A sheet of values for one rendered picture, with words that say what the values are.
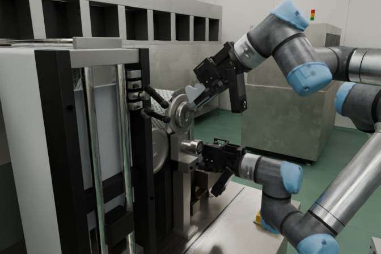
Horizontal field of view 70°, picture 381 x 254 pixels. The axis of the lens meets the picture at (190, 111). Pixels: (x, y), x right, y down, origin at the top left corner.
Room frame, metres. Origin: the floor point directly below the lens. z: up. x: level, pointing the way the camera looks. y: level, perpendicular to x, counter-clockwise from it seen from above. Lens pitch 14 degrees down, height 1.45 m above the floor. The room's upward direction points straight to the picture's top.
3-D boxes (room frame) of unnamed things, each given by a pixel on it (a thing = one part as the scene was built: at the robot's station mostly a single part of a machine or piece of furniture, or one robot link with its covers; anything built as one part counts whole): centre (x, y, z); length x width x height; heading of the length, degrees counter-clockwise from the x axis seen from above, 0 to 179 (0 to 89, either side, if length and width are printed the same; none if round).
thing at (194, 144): (0.68, -0.02, 1.18); 0.04 x 0.02 x 0.04; 146
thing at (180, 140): (0.70, 0.01, 1.05); 0.06 x 0.05 x 0.31; 56
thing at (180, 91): (0.75, 0.03, 1.25); 0.15 x 0.01 x 0.15; 146
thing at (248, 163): (0.70, -0.16, 1.11); 0.08 x 0.05 x 0.08; 146
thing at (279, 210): (0.64, -0.24, 1.01); 0.11 x 0.08 x 0.11; 18
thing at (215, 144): (0.74, -0.10, 1.12); 0.12 x 0.08 x 0.09; 56
